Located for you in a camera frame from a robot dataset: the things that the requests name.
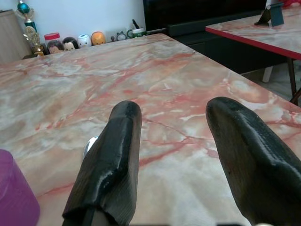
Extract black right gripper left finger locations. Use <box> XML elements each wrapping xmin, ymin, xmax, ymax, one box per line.
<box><xmin>61</xmin><ymin>100</ymin><xmax>143</xmax><ymax>226</ymax></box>

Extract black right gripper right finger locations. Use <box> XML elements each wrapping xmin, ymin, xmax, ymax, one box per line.
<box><xmin>206</xmin><ymin>96</ymin><xmax>301</xmax><ymax>226</ymax></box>

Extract black metal table legs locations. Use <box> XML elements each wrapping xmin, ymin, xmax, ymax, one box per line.
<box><xmin>287</xmin><ymin>57</ymin><xmax>301</xmax><ymax>106</ymax></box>

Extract purple plastic cup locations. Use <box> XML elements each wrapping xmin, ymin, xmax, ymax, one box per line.
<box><xmin>0</xmin><ymin>148</ymin><xmax>40</xmax><ymax>226</ymax></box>

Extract white round plush toy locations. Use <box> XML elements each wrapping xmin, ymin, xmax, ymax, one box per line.
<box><xmin>77</xmin><ymin>34</ymin><xmax>92</xmax><ymax>48</ymax></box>

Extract orange round plush toy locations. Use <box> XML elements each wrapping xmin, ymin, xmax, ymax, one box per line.
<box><xmin>90</xmin><ymin>31</ymin><xmax>106</xmax><ymax>46</ymax></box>

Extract black round plush toy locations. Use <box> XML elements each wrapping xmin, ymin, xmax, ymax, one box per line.
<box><xmin>62</xmin><ymin>36</ymin><xmax>79</xmax><ymax>51</ymax></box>

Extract small grey figurine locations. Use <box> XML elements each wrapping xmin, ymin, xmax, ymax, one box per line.
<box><xmin>110</xmin><ymin>31</ymin><xmax>127</xmax><ymax>42</ymax></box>

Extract green and white mug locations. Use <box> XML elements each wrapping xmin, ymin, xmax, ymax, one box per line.
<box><xmin>127</xmin><ymin>19</ymin><xmax>148</xmax><ymax>39</ymax></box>

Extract clear jar with red lid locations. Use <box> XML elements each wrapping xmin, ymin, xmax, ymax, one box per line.
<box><xmin>44</xmin><ymin>32</ymin><xmax>65</xmax><ymax>55</ymax></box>

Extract small gold trophy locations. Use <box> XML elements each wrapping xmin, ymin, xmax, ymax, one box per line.
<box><xmin>23</xmin><ymin>25</ymin><xmax>45</xmax><ymax>57</ymax></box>

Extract dark phone stand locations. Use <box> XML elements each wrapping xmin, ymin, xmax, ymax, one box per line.
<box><xmin>254</xmin><ymin>2</ymin><xmax>285</xmax><ymax>26</ymax></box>

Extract black television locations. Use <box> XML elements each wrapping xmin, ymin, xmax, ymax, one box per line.
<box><xmin>143</xmin><ymin>0</ymin><xmax>269</xmax><ymax>33</ymax></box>

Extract light wooden cabinet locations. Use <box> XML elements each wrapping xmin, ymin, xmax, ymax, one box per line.
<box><xmin>0</xmin><ymin>9</ymin><xmax>32</xmax><ymax>64</ymax></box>

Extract teal and gold trophy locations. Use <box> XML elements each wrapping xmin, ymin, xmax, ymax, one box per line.
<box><xmin>16</xmin><ymin>0</ymin><xmax>38</xmax><ymax>32</ymax></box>

